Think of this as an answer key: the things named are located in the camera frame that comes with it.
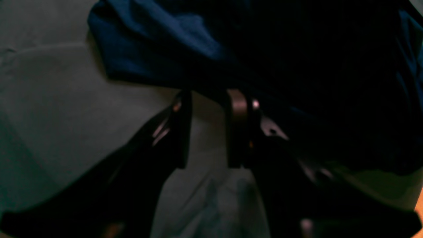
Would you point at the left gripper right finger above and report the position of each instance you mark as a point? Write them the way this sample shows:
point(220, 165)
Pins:
point(302, 197)

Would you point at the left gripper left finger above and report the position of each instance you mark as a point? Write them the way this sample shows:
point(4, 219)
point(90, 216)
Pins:
point(118, 197)

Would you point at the blue t-shirt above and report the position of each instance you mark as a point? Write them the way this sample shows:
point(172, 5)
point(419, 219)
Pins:
point(342, 78)

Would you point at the light blue table cloth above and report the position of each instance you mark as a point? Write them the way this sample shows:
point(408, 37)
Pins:
point(61, 114)

